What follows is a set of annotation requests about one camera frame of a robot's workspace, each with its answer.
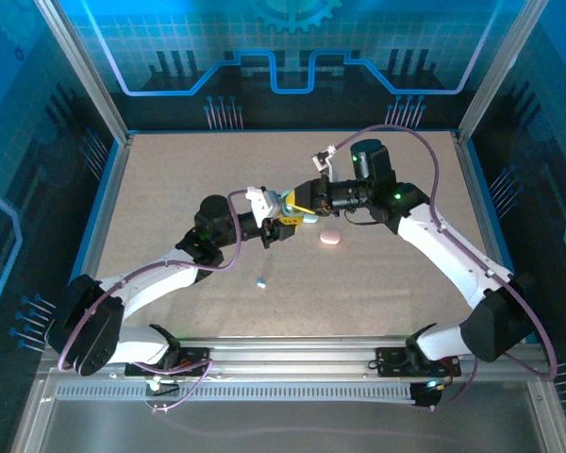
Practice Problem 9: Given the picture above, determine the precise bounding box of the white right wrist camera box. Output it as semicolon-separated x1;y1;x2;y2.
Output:
312;144;337;180

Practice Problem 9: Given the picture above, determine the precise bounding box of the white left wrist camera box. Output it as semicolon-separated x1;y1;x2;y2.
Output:
244;186;280;222

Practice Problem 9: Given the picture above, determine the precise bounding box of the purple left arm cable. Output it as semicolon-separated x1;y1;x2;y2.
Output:
57;189;251;415

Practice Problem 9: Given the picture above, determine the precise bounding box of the aluminium arm base rail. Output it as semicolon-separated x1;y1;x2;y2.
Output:
108;335;548;381

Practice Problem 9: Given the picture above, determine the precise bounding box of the aluminium frame post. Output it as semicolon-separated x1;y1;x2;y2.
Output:
455;0;551;145
33;0;133;145

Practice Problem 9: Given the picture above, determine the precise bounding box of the aluminium table side rail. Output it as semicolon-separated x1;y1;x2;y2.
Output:
73;133;134;317
452;131;515;279

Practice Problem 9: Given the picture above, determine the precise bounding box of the slotted grey cable duct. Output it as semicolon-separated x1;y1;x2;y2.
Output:
56;381;435;405

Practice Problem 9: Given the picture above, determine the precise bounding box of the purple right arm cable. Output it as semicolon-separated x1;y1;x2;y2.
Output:
329;124;558;412

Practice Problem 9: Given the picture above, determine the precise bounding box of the blue table edge trim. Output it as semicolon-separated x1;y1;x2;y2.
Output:
465;138;520;279
67;139;124;296

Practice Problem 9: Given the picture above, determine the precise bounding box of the small black controller module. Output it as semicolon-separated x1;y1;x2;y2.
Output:
409;379;447;411
143;376;180;400

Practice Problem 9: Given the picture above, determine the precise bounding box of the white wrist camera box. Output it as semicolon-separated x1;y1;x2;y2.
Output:
312;144;337;180
244;186;280;222

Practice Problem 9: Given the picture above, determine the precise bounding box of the blue circuit print back panel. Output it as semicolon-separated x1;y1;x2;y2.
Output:
56;0;532;132

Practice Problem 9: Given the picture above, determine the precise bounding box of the grey metal shelf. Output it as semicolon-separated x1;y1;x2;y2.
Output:
8;377;566;453

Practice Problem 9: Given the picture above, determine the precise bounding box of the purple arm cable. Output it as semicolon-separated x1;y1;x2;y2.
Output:
329;124;558;412
57;189;251;415

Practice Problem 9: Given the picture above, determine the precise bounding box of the blue printed side panel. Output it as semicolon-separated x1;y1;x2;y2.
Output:
466;0;566;426
0;0;124;453

